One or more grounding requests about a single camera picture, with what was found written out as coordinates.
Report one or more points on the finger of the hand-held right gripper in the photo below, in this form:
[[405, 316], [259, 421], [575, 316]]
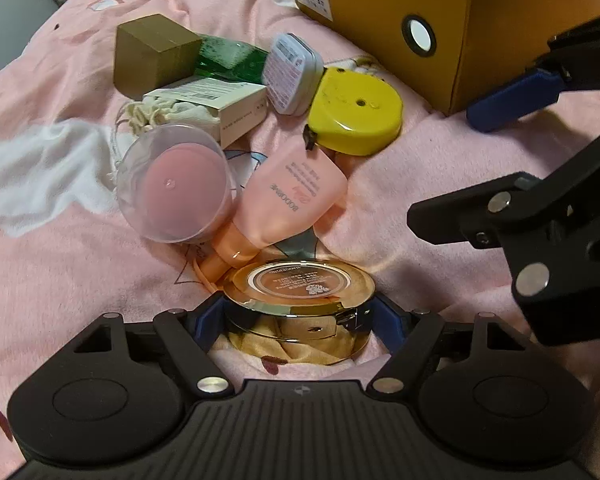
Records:
[[510, 95], [460, 215]]

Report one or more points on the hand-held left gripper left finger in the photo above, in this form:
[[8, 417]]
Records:
[[202, 322]]

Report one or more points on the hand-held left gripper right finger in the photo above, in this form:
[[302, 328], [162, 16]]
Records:
[[387, 320]]

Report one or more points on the round gold compact case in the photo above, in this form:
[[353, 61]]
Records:
[[300, 305]]

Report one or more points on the small labelled metal tin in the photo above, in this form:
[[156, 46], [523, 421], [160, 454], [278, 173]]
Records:
[[287, 70]]

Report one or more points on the green spray bottle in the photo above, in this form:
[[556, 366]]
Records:
[[225, 60]]

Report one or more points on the clear round pink container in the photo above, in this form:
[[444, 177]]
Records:
[[180, 185]]

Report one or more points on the yellow tape measure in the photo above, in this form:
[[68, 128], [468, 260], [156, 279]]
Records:
[[355, 110]]

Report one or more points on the pink cosmetic tube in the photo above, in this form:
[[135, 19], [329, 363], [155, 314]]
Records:
[[290, 195]]

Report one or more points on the pink printed blanket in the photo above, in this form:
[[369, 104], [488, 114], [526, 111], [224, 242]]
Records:
[[55, 270]]

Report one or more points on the white rectangular carton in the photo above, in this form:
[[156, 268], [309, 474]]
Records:
[[215, 95]]

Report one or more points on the olive cube box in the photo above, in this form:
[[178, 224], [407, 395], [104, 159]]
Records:
[[150, 55]]

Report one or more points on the grey cabinet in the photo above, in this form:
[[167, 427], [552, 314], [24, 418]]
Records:
[[10, 10]]

